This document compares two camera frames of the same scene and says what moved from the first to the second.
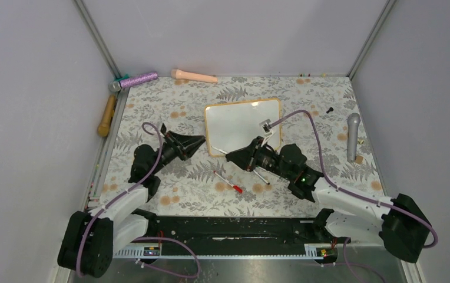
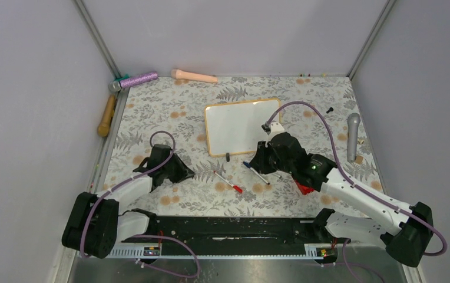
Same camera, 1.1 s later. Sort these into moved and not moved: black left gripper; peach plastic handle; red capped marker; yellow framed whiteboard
Moved: black left gripper
Not moved: peach plastic handle; red capped marker; yellow framed whiteboard
